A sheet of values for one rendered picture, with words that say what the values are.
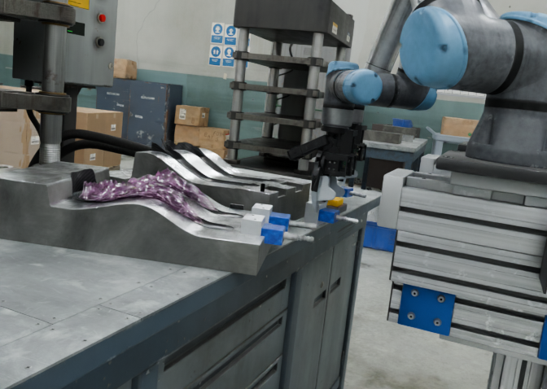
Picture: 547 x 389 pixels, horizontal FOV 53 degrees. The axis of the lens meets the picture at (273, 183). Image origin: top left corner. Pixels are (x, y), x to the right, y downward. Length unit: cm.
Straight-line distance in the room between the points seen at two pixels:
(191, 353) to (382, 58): 93
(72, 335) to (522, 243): 67
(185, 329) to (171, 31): 796
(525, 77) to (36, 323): 77
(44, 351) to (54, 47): 116
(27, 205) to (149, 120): 727
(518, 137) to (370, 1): 699
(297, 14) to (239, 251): 442
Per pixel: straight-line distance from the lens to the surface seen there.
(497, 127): 94
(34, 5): 169
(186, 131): 815
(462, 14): 89
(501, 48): 89
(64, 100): 170
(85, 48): 197
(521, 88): 94
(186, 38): 865
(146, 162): 138
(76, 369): 69
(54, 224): 104
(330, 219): 135
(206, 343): 109
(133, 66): 867
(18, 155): 505
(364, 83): 120
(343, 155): 131
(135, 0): 917
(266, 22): 533
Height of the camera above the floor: 110
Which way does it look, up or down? 9 degrees down
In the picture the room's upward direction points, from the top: 6 degrees clockwise
